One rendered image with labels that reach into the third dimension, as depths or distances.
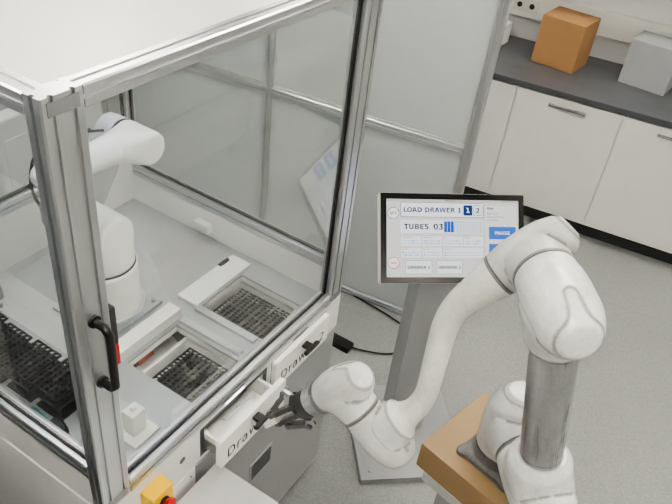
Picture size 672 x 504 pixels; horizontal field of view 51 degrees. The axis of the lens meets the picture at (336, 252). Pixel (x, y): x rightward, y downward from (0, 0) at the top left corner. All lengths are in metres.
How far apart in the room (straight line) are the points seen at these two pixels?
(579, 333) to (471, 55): 1.84
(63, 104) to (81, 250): 0.27
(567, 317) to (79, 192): 0.87
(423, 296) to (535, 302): 1.28
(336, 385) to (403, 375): 1.27
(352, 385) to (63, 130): 0.86
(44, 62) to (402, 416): 1.06
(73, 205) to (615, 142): 3.60
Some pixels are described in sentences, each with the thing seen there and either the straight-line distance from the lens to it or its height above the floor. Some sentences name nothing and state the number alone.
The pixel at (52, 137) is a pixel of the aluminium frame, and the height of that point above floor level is 1.93.
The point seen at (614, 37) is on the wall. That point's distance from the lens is 4.91.
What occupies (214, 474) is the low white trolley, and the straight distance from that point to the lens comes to 2.09.
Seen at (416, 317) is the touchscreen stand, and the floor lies 0.70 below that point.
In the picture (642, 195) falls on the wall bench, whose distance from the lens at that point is 4.54.
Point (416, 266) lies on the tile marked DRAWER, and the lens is 2.43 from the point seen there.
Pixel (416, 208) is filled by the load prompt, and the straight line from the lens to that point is 2.44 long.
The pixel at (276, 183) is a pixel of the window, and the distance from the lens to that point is 1.73.
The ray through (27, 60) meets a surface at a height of 1.97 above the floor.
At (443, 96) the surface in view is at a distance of 3.10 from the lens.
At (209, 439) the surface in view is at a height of 0.88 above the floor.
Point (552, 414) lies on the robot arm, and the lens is 1.61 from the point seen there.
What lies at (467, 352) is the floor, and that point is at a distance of 3.65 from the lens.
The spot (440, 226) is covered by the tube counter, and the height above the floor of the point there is 1.11.
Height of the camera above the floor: 2.47
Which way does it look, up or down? 37 degrees down
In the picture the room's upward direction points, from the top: 8 degrees clockwise
